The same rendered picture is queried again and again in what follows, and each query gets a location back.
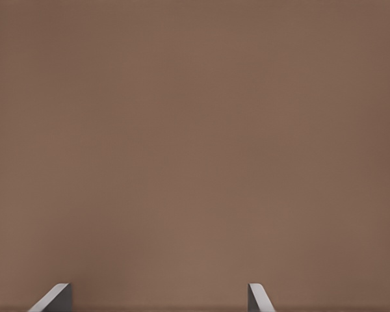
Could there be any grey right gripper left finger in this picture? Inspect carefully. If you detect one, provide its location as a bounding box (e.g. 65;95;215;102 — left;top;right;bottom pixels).
28;283;73;312

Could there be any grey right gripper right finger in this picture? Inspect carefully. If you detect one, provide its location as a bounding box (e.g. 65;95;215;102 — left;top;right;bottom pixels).
247;283;276;312

